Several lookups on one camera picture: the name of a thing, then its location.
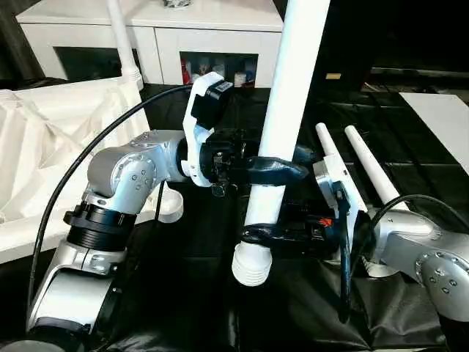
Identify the white plastic table leg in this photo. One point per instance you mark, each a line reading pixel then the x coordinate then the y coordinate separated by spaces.
pixel 326 143
pixel 122 44
pixel 370 165
pixel 293 91

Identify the white plastic table top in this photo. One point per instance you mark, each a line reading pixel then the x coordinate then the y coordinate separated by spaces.
pixel 55 146

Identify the small white bottle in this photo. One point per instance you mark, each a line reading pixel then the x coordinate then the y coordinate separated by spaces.
pixel 202 71
pixel 240 78
pixel 219 70

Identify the small tan box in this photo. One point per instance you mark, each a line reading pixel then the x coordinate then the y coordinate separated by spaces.
pixel 332 76

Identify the black work mat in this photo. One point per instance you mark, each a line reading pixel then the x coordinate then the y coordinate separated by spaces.
pixel 293 322

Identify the flat white board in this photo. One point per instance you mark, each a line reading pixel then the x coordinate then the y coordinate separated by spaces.
pixel 439 117

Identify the white cabinet with openings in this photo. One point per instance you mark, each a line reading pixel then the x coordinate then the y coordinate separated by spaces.
pixel 157 29

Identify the small shiny metal ornament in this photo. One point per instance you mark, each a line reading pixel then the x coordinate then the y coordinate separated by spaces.
pixel 176 3

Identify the grey curtain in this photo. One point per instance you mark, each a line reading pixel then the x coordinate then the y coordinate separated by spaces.
pixel 11 44

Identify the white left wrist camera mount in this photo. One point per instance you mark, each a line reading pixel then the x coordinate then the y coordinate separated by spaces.
pixel 198 113

